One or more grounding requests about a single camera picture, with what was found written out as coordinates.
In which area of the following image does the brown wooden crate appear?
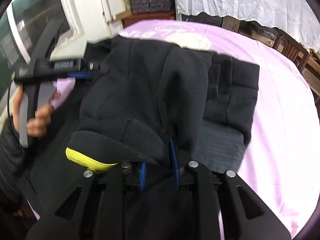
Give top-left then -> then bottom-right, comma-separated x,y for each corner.
221,15 -> 242,33

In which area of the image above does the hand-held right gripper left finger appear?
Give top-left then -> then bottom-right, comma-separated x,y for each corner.
26,161 -> 149,240

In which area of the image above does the white leaning board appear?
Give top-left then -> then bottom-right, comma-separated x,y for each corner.
99,0 -> 127,23

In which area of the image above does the purple printed blanket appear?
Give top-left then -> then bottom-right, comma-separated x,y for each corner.
32,21 -> 320,238

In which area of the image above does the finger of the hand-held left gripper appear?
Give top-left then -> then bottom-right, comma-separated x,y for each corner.
85,61 -> 110,74
66,72 -> 94,80

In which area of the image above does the white framed window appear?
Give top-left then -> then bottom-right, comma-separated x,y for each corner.
0,0 -> 87,130

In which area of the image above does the person's left forearm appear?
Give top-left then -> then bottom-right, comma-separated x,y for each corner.
0,122 -> 27,213

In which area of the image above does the black hooded zip jacket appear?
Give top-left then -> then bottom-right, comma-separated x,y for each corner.
19,36 -> 260,240

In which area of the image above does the dark wooden chair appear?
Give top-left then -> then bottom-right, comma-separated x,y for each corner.
271,29 -> 309,73

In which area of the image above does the white lace curtain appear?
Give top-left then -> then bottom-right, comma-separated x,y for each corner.
172,0 -> 320,53

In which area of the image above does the person's left hand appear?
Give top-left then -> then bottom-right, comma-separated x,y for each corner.
12,89 -> 62,138

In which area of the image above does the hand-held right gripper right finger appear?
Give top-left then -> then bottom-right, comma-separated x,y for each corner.
169,137 -> 292,240

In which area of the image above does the dark storage box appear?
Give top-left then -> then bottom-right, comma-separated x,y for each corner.
181,12 -> 223,27

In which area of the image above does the low wooden cabinet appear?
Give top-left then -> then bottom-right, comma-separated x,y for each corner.
121,11 -> 177,29

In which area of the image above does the wooden shelf with woven mats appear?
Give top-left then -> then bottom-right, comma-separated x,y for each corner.
300,50 -> 320,94

